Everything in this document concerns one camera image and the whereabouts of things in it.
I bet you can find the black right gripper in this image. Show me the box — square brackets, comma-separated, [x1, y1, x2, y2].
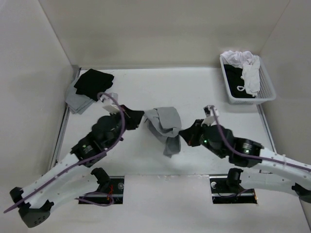
[179, 118, 226, 158]

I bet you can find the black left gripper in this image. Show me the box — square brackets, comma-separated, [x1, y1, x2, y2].
[105, 104, 144, 150]

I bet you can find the grey tank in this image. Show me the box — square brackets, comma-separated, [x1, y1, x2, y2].
[144, 107, 182, 158]
[65, 78, 95, 115]

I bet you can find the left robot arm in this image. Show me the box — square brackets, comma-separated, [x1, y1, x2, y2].
[10, 105, 144, 228]

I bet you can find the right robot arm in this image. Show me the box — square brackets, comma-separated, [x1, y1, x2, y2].
[179, 119, 311, 203]

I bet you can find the folded black tank top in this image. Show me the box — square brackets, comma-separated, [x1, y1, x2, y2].
[74, 69, 114, 101]

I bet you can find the folded grey tank top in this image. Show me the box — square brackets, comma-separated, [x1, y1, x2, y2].
[65, 78, 95, 115]

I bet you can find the black tank top in basket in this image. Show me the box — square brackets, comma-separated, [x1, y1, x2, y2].
[224, 64, 254, 99]

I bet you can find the white tank top in basket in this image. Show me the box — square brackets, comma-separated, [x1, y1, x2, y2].
[221, 50, 260, 98]

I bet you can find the white plastic laundry basket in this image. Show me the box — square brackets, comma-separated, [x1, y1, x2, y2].
[219, 55, 276, 105]

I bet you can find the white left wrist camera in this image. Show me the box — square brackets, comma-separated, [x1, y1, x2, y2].
[97, 92, 120, 114]

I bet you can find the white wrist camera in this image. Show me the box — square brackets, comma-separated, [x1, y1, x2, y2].
[97, 92, 120, 114]
[201, 105, 219, 126]

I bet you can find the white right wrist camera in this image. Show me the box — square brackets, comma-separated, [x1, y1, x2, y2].
[201, 105, 219, 126]

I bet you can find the right metal table rail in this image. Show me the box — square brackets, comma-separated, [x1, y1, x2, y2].
[257, 104, 277, 153]

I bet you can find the metal table rail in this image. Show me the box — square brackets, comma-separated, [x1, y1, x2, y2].
[48, 65, 82, 175]
[257, 104, 277, 153]

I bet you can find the left metal table rail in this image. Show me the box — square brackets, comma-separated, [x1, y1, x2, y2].
[48, 65, 82, 175]

